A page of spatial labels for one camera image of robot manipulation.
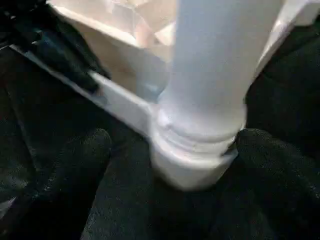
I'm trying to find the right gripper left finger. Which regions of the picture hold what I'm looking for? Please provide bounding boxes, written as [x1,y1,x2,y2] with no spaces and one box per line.
[0,128,113,240]

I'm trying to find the black plastic mat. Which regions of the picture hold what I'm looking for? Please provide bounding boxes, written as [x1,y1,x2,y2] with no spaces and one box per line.
[0,22,320,240]

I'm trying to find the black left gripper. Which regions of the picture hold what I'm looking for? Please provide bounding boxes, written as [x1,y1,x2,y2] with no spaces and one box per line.
[0,0,112,94]

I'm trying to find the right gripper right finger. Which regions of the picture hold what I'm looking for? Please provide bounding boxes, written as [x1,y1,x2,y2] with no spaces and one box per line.
[208,128,320,240]

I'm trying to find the white plastic table leg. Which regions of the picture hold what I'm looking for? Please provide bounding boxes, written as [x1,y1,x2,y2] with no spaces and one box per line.
[156,0,285,157]

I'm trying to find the white plastic table top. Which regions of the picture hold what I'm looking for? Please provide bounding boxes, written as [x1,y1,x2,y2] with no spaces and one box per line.
[7,0,320,193]

